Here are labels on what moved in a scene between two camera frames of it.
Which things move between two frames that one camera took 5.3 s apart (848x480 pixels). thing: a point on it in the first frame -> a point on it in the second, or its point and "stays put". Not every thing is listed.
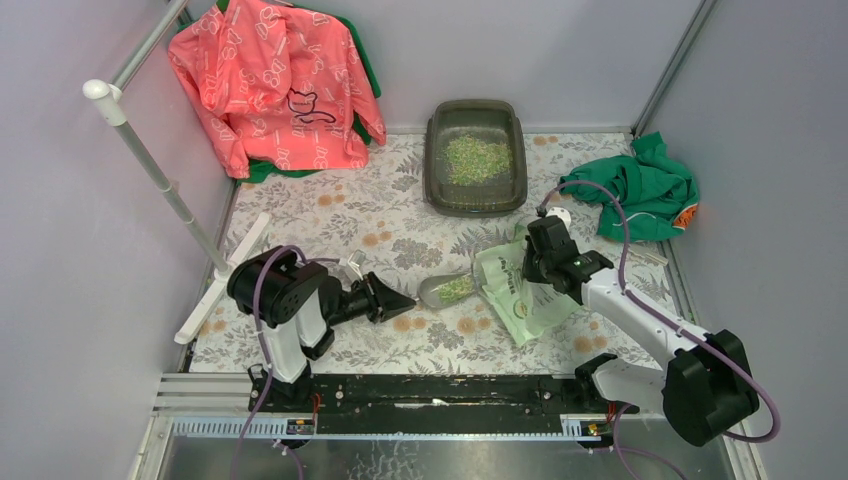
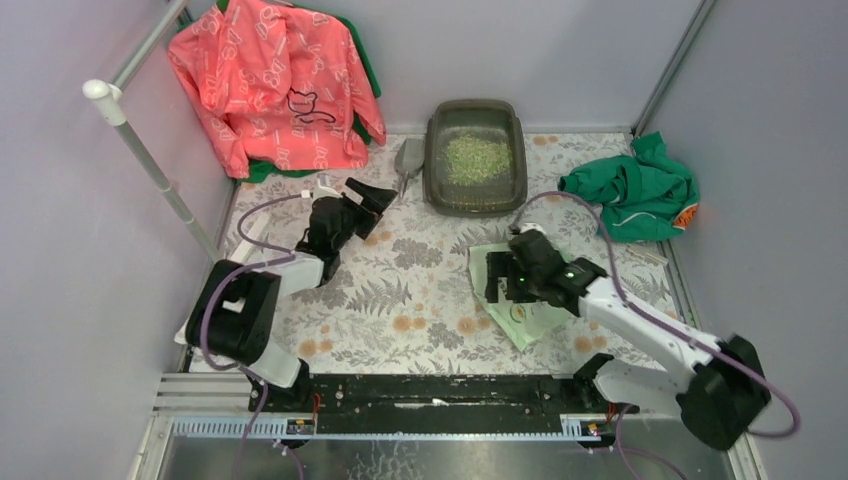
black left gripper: x=372 y=298 -> x=354 y=210
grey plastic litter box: x=475 y=158 stays put
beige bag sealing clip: x=659 y=259 stays put
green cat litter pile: x=471 y=160 stays put
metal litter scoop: x=445 y=290 -> x=409 y=160
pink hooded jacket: x=281 y=83 stays put
